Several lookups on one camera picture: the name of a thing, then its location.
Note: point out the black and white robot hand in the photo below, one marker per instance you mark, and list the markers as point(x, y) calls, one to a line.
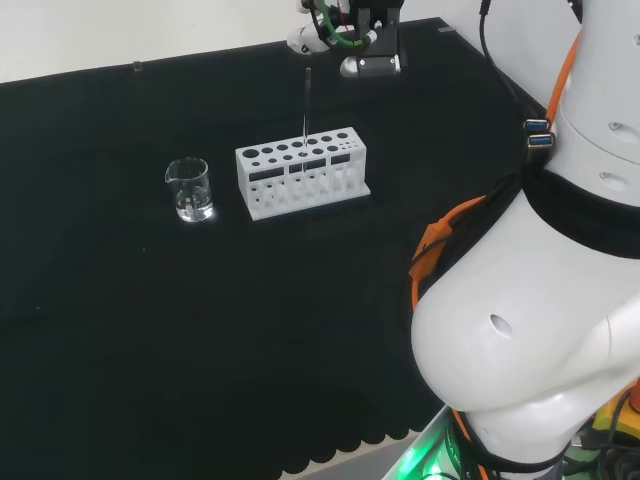
point(380, 50)

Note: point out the clear glass rod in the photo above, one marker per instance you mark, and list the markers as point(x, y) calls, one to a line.
point(307, 100)

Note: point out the white test tube rack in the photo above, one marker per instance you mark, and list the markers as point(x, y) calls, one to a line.
point(243, 182)

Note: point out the clear cloth clip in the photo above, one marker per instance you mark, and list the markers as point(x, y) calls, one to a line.
point(136, 65)
point(446, 30)

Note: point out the small clear glass beaker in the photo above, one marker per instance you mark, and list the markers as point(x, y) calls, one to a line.
point(192, 210)

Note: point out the black bench cloth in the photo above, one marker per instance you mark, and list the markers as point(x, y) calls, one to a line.
point(150, 300)

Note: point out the yellow stop button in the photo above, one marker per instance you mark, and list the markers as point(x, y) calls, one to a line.
point(612, 420)

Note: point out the grey metal base plate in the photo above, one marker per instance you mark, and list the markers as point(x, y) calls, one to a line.
point(415, 450)

